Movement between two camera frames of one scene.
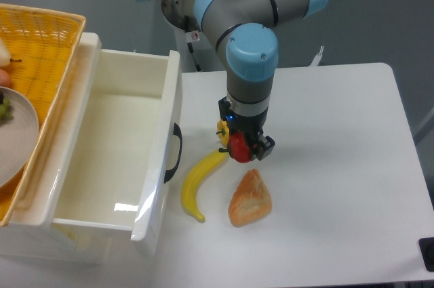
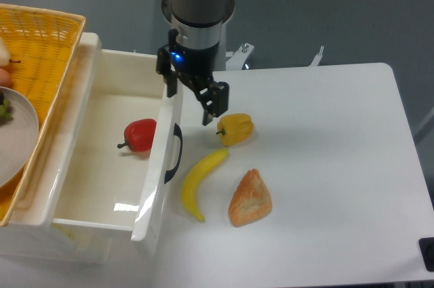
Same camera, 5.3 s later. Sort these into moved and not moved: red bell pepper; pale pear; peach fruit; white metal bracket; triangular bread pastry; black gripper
Moved: black gripper; red bell pepper
Not moved: peach fruit; white metal bracket; triangular bread pastry; pale pear
